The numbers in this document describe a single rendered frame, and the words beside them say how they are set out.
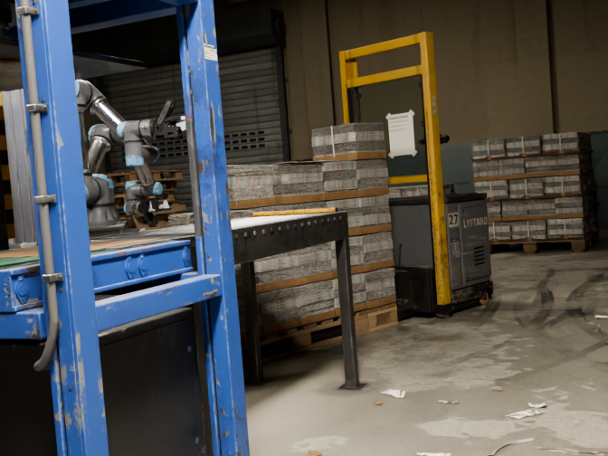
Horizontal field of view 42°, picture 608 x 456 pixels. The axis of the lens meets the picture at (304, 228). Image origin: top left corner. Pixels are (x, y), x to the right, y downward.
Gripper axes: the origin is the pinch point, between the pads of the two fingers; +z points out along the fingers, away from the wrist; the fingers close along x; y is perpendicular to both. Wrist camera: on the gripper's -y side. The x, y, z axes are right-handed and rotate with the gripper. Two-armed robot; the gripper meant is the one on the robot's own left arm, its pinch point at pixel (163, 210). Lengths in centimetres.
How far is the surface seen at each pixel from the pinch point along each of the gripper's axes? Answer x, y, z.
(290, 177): 57, 13, 43
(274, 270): 39, -38, 44
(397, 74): 168, 76, 36
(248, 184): 25, 11, 44
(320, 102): 572, 126, -424
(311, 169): 74, 17, 43
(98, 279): -148, -12, 187
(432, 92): 171, 61, 61
